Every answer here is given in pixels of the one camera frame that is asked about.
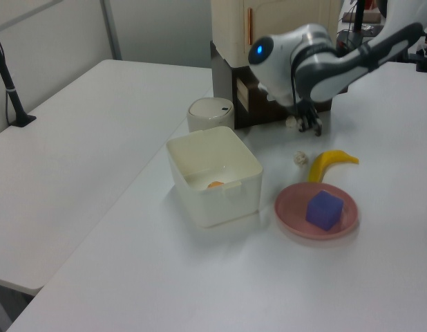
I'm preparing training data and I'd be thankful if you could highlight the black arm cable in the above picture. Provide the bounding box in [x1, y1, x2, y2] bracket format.
[290, 48, 301, 120]

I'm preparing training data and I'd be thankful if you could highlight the yellow toy banana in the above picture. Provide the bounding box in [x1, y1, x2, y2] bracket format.
[307, 149, 360, 183]

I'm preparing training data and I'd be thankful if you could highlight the small white lidded trash can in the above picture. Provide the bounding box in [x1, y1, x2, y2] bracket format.
[186, 98, 234, 134]

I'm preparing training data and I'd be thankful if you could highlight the cream plastic storage cabinet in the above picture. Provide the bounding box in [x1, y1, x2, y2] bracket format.
[211, 0, 341, 68]

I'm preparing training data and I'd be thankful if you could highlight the cream plastic open bin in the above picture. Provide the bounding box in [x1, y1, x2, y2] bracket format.
[165, 125, 263, 229]

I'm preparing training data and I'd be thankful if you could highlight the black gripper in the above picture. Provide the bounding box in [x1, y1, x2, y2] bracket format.
[295, 100, 324, 138]

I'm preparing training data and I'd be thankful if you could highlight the pink round plate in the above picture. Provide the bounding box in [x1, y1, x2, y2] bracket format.
[274, 182, 359, 240]

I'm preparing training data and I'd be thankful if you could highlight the black camera stand pole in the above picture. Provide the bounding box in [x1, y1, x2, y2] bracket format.
[0, 26, 37, 128]

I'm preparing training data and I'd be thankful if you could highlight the black background clamp device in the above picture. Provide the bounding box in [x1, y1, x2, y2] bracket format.
[405, 43, 427, 73]

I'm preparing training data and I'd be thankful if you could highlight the black vertical background pole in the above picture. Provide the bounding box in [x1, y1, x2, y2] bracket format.
[351, 0, 368, 44]

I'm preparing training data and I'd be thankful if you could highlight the purple cube block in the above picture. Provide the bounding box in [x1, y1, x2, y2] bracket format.
[305, 190, 345, 232]

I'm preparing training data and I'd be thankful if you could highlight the wooden drawer with dark front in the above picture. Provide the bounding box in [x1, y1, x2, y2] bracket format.
[233, 64, 334, 131]

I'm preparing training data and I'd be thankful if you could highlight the dark brown cabinet base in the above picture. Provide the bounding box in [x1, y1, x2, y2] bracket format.
[209, 39, 237, 131]

